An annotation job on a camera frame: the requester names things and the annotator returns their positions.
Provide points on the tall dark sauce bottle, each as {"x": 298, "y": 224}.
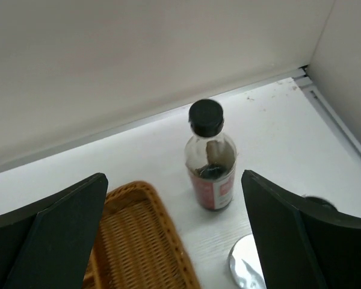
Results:
{"x": 210, "y": 156}

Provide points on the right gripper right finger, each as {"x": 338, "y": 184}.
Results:
{"x": 301, "y": 243}

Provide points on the blue label silver-lid jar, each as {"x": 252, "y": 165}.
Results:
{"x": 244, "y": 264}

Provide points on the brown wicker divided basket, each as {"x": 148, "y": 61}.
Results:
{"x": 137, "y": 245}

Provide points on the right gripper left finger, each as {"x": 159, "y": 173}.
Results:
{"x": 47, "y": 244}

